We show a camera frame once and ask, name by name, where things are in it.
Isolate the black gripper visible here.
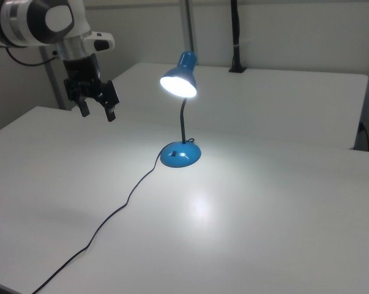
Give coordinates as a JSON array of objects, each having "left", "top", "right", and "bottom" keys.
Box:
[{"left": 62, "top": 53, "right": 121, "bottom": 123}]

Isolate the blue gooseneck desk lamp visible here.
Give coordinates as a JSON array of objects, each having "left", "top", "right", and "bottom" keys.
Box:
[{"left": 158, "top": 50, "right": 202, "bottom": 168}]

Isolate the black pole with table clamp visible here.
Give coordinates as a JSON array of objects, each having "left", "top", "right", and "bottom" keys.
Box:
[{"left": 228, "top": 0, "right": 247, "bottom": 74}]

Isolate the grey metal frame post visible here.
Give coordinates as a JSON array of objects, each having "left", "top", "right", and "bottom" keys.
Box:
[{"left": 39, "top": 45, "right": 69, "bottom": 111}]

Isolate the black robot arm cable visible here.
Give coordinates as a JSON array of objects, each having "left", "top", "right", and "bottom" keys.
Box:
[{"left": 5, "top": 45, "right": 60, "bottom": 67}]

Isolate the black lamp power cord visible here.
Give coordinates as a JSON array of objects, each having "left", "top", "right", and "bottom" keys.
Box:
[{"left": 31, "top": 153, "right": 163, "bottom": 294}]

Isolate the black cable at table edge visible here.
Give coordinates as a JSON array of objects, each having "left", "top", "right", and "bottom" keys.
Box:
[{"left": 359, "top": 121, "right": 369, "bottom": 152}]

